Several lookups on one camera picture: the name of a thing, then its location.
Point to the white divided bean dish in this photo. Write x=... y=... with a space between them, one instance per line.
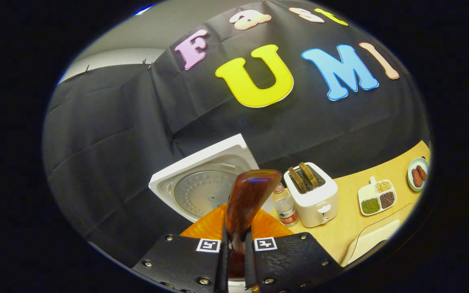
x=377 y=197

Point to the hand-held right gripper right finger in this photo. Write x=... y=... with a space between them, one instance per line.
x=248 y=262

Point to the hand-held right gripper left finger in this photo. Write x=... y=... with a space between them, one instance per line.
x=223 y=264

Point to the clear plastic water bottle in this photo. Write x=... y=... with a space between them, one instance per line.
x=285 y=207

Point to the clear plastic tray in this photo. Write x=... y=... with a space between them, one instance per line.
x=405 y=211

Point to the white toaster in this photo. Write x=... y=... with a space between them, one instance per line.
x=316 y=207

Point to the pale green plate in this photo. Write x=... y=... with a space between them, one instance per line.
x=411 y=162

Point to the small cloth clip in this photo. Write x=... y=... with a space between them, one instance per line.
x=86 y=68
x=147 y=64

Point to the black backdrop cloth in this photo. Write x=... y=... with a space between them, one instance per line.
x=116 y=134

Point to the red meat piece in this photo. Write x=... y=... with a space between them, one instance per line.
x=417 y=178
x=421 y=172

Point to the wooden spoon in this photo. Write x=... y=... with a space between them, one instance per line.
x=250 y=195

